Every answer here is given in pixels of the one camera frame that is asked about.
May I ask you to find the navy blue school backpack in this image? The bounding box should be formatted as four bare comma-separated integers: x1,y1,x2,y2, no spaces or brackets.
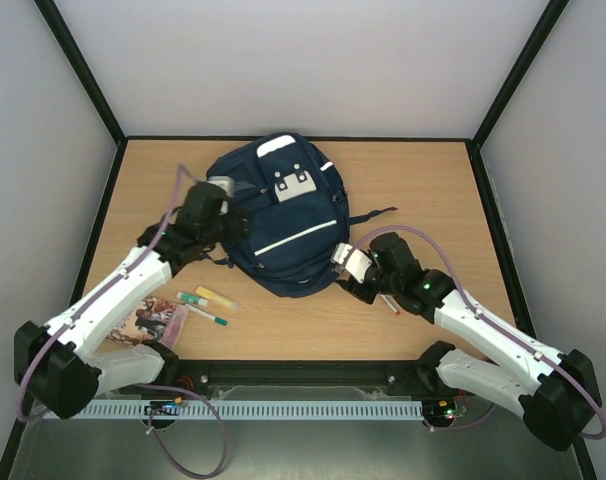
206,132,380,298

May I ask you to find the pink illustrated paperback book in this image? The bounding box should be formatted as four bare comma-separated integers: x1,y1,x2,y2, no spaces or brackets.
106,296,188,349

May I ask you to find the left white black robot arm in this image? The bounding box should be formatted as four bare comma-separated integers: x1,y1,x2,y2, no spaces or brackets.
14,176,249,419

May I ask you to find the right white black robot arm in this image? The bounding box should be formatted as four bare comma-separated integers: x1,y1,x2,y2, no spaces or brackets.
331,227,606,451

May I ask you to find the red capped marker pen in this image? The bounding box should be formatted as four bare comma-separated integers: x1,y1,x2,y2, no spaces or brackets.
380,295,401,315

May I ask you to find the yellow highlighter pen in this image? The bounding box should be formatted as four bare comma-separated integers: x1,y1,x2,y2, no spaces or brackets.
195,286,239,311

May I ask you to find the green white glue stick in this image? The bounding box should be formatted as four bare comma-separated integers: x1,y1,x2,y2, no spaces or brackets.
176,291,208,307

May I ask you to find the green capped marker pen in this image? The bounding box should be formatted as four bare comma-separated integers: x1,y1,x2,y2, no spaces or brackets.
185,304,228,326

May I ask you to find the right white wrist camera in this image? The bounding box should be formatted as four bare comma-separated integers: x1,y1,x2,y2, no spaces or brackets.
331,243,373,284

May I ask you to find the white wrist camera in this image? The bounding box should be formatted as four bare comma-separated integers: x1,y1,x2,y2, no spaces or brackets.
207,176,235,215
331,243,373,284

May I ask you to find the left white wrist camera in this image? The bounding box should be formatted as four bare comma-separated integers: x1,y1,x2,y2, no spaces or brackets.
207,176,235,215

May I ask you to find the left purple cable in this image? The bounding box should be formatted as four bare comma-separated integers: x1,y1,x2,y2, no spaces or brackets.
15,164,229,479

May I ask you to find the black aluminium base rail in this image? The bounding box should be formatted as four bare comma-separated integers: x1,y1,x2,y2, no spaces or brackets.
90,357,484,396

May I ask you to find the black enclosure frame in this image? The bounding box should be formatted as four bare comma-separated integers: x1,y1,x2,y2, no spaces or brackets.
0,0,606,480

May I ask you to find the light blue slotted cable duct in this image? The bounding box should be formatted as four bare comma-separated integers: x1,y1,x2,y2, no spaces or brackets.
76,400,423,421

